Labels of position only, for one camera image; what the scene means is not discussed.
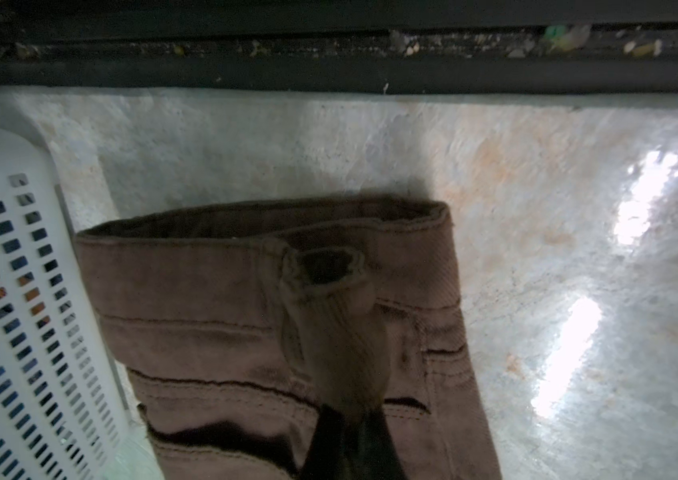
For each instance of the brown trousers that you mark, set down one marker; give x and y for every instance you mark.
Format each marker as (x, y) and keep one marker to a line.
(215, 311)

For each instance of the white plastic laundry basket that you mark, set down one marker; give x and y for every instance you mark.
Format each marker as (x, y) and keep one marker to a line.
(61, 414)

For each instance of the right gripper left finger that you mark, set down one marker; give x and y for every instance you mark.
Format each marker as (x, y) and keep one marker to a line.
(325, 459)

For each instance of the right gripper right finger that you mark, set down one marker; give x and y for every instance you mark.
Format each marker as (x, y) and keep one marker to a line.
(371, 453)

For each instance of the black right floor frame rail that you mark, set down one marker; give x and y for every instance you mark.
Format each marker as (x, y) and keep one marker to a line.
(375, 47)

